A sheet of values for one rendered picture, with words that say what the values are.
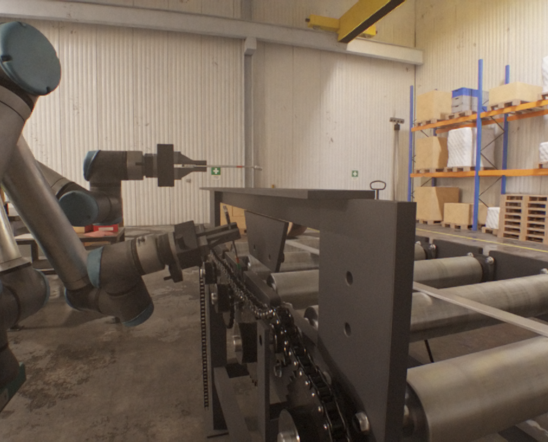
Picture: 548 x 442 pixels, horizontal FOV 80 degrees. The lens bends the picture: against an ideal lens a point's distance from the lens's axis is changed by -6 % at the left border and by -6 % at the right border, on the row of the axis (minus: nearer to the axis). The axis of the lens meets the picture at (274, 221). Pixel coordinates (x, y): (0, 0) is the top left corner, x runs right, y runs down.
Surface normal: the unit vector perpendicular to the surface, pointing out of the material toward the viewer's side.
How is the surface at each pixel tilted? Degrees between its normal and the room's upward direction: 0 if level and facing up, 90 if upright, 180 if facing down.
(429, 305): 42
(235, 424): 0
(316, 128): 90
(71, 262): 105
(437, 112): 90
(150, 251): 76
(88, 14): 90
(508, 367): 31
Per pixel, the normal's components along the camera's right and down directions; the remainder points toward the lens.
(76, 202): 0.13, 0.14
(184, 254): 0.29, 0.48
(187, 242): -0.13, -0.83
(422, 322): 0.30, -0.05
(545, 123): -0.95, 0.03
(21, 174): 0.73, 0.28
